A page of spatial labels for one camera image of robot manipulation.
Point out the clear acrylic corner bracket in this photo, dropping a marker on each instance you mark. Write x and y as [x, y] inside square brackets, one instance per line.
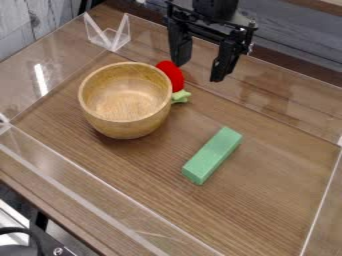
[109, 38]

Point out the green rectangular block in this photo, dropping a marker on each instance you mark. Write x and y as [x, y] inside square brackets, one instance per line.
[212, 155]

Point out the black metal table frame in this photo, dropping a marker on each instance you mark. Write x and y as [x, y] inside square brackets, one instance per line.
[51, 246]

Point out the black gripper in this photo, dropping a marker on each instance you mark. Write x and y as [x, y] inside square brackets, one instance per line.
[216, 21]

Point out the brown wooden bowl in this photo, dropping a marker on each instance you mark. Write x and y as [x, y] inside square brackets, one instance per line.
[125, 98]

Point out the red plush strawberry toy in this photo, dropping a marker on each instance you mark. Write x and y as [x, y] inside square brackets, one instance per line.
[176, 75]

